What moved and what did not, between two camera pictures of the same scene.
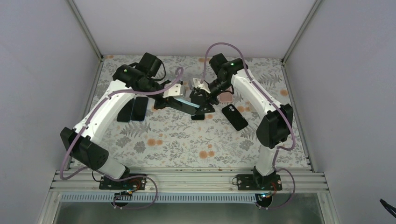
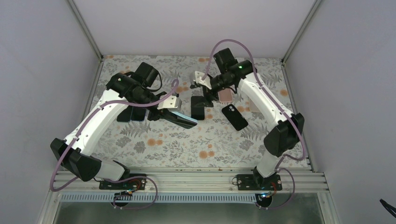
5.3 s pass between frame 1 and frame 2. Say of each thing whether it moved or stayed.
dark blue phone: stayed
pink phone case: stayed
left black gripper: moved
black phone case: stayed
